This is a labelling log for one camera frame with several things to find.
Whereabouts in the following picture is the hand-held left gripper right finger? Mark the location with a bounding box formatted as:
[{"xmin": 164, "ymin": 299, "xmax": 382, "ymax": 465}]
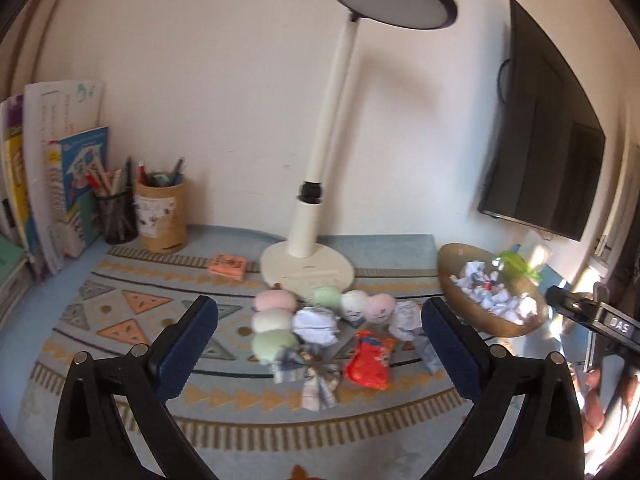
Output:
[{"xmin": 421, "ymin": 296, "xmax": 586, "ymax": 480}]

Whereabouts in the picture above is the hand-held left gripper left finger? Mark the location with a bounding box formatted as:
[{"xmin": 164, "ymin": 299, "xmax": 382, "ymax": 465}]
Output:
[{"xmin": 52, "ymin": 295, "xmax": 219, "ymax": 480}]

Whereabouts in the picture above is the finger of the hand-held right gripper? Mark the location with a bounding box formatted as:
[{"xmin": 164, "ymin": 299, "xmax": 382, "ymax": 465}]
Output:
[{"xmin": 545, "ymin": 284, "xmax": 608, "ymax": 321}]

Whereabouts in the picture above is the brown ribbed bowl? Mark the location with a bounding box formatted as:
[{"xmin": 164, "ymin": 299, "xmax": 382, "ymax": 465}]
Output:
[{"xmin": 436, "ymin": 243, "xmax": 549, "ymax": 338}]

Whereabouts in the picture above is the paper ball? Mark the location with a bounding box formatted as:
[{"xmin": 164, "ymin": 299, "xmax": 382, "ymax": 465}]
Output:
[
  {"xmin": 291, "ymin": 307, "xmax": 341, "ymax": 348},
  {"xmin": 387, "ymin": 300, "xmax": 443, "ymax": 376}
]

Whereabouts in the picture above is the pile of papers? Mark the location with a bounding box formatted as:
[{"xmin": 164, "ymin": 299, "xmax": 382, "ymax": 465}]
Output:
[{"xmin": 448, "ymin": 259, "xmax": 538, "ymax": 323}]

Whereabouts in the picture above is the orange red snack packet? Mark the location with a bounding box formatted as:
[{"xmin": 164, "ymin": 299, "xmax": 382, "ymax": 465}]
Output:
[{"xmin": 342, "ymin": 331, "xmax": 398, "ymax": 391}]

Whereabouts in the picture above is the pastel dango plush toy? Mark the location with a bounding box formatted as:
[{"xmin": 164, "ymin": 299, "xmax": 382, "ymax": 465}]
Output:
[
  {"xmin": 250, "ymin": 289, "xmax": 301, "ymax": 366},
  {"xmin": 306, "ymin": 285, "xmax": 396, "ymax": 323}
]

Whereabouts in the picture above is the small orange box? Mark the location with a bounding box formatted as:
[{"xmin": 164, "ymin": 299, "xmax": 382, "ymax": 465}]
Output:
[{"xmin": 207, "ymin": 254, "xmax": 247, "ymax": 281}]

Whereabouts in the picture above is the person's right hand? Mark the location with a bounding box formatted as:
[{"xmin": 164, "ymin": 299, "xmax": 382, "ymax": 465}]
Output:
[{"xmin": 575, "ymin": 365, "xmax": 640, "ymax": 471}]

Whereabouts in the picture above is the green plastic bag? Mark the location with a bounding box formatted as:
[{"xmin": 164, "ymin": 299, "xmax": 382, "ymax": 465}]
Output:
[{"xmin": 495, "ymin": 249, "xmax": 543, "ymax": 283}]

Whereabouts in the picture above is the cardboard pen holder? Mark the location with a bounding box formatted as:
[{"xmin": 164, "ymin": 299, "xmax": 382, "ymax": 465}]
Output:
[{"xmin": 135, "ymin": 180, "xmax": 188, "ymax": 254}]

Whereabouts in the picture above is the patterned woven table mat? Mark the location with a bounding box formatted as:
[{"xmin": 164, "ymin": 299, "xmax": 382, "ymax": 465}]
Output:
[{"xmin": 17, "ymin": 244, "xmax": 566, "ymax": 480}]

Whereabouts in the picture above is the black mesh pen holder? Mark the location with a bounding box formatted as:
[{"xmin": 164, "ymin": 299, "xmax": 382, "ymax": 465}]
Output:
[{"xmin": 95, "ymin": 191, "xmax": 139, "ymax": 246}]

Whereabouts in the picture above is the bunch of pens and pencils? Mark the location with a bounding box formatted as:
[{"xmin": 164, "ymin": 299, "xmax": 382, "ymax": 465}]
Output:
[
  {"xmin": 82, "ymin": 157, "xmax": 133, "ymax": 198},
  {"xmin": 135, "ymin": 156, "xmax": 186, "ymax": 188}
]

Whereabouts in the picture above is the stack of flat books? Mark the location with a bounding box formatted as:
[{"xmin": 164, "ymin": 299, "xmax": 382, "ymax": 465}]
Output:
[{"xmin": 0, "ymin": 237, "xmax": 33, "ymax": 321}]

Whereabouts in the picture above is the white desk lamp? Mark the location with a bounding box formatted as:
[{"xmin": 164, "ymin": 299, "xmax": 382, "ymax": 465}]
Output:
[{"xmin": 259, "ymin": 0, "xmax": 459, "ymax": 298}]

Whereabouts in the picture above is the row of upright books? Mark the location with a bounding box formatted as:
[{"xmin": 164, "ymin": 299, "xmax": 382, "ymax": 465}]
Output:
[{"xmin": 0, "ymin": 79, "xmax": 110, "ymax": 281}]

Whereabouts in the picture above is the black wall television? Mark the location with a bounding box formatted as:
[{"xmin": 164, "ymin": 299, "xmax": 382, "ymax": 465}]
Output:
[{"xmin": 477, "ymin": 0, "xmax": 607, "ymax": 242}]

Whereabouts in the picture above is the black cable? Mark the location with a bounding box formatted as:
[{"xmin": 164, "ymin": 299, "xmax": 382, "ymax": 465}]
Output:
[{"xmin": 496, "ymin": 57, "xmax": 512, "ymax": 101}]

